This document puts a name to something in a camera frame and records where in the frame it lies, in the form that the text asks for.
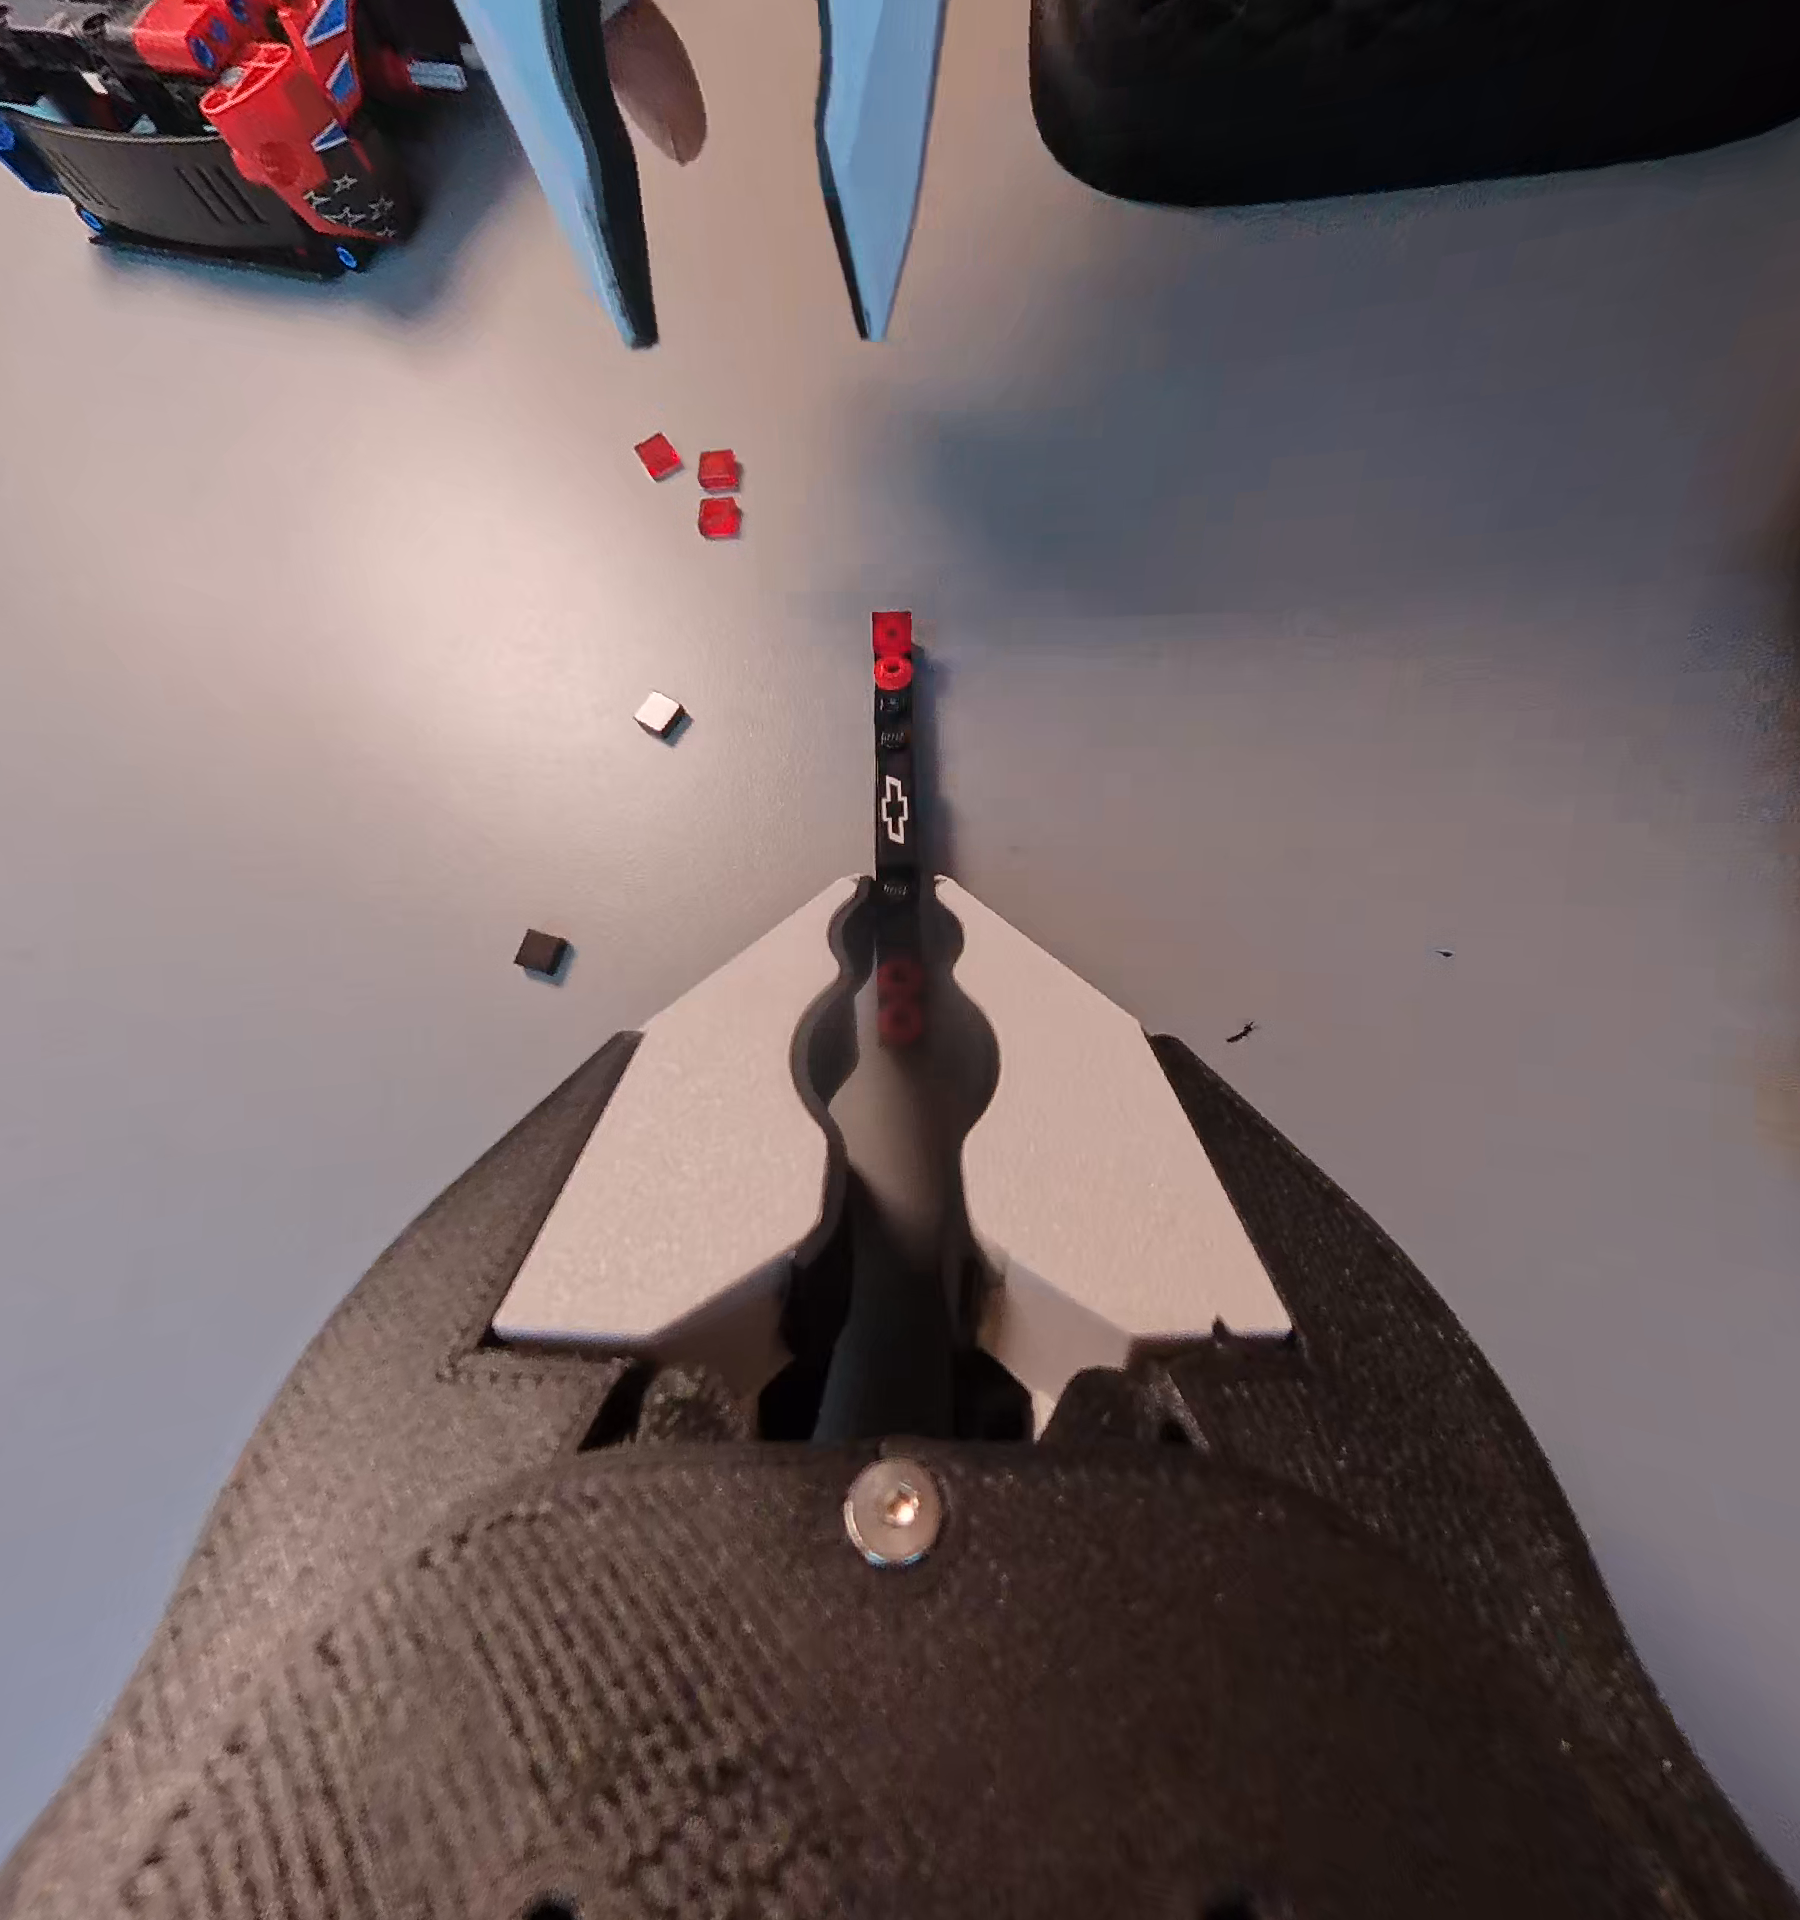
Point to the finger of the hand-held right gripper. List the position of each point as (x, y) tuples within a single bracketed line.
[(541, 136), (877, 150)]

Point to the black lego plate white emblem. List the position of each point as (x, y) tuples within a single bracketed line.
[(891, 810)]

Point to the small black lego tile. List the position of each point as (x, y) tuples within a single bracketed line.
[(541, 952), (661, 715)]

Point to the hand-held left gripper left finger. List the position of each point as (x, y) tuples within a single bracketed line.
[(675, 1170)]

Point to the lego race car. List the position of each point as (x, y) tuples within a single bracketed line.
[(210, 136)]

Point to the person's right hand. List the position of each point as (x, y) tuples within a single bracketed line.
[(663, 83)]

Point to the black quilted wrist rest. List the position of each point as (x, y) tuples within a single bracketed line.
[(1365, 90)]

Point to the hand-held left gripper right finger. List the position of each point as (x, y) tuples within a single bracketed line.
[(1110, 1170)]

